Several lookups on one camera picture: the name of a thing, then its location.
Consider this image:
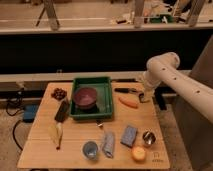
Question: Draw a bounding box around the orange pepper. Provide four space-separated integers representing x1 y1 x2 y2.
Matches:
118 97 138 109

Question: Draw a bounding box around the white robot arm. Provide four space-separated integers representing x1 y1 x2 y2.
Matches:
141 52 213 124

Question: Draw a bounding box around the small black square object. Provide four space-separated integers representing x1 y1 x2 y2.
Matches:
139 93 144 103

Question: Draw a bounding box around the small metal cup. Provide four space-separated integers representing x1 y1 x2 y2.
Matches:
142 131 156 147

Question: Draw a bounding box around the green plastic tray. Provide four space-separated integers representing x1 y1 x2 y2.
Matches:
70 77 114 120

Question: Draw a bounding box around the blue sponge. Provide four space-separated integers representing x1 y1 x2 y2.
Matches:
120 125 138 147

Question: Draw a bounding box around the grey folded cloth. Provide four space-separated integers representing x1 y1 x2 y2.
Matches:
101 132 115 158

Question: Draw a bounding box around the orange fruit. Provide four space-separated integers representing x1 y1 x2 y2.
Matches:
131 146 146 162

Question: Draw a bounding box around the purple bowl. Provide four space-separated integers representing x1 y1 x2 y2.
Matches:
72 87 97 110

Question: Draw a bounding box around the wooden table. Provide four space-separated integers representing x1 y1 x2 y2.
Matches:
18 83 170 169

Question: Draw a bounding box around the dark grape bunch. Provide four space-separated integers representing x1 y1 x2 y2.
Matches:
51 88 67 101

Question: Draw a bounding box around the yellow banana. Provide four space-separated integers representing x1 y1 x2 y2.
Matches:
48 122 63 150

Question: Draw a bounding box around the blue box on floor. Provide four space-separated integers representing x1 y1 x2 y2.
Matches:
23 105 38 123

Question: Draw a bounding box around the black handled tool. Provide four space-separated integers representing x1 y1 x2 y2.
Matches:
114 88 142 94

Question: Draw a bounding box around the black floor cable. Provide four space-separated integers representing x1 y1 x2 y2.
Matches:
5 97 26 152

